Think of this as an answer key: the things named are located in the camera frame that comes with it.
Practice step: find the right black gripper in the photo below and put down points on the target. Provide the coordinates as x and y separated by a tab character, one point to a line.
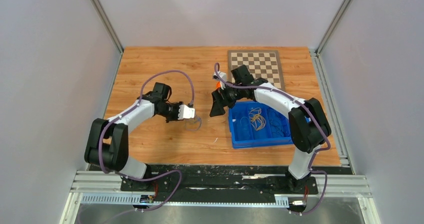
217	107

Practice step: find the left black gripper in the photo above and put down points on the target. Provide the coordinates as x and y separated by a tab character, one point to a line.
176	117

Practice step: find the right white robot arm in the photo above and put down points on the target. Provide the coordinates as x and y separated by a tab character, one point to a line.
308	123

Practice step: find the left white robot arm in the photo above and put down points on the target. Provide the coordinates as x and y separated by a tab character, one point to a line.
108	140

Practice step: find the blue plastic divided bin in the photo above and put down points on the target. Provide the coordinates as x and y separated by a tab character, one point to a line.
253	124

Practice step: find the wooden chessboard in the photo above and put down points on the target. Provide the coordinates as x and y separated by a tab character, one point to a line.
261	64

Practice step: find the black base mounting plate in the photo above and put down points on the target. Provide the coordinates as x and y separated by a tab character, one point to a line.
220	183

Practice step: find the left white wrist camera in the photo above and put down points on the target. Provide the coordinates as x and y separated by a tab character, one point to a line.
186	112

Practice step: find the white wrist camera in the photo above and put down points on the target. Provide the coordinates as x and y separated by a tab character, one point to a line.
222	78
186	112

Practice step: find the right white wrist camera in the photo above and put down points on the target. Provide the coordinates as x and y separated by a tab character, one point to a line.
222	78

